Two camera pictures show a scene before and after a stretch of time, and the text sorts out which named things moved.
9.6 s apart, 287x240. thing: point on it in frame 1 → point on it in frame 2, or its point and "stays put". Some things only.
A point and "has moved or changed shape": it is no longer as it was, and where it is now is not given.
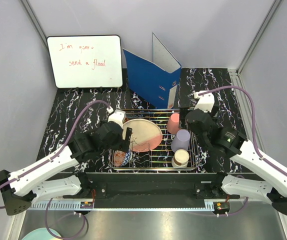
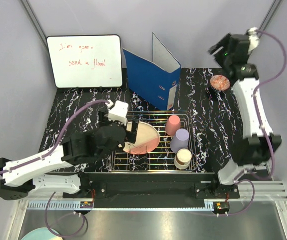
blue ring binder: [154, 82] stays put
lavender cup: [180, 140] stays put
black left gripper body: [119, 144] stays put
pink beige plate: [146, 135] has moved or changed shape
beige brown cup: [180, 158] has moved or changed shape
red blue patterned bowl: [122, 158] → [220, 82]
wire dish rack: [158, 142] stays put
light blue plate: [42, 233] stays put
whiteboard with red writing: [86, 61] stays put
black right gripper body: [214, 120] → [222, 56]
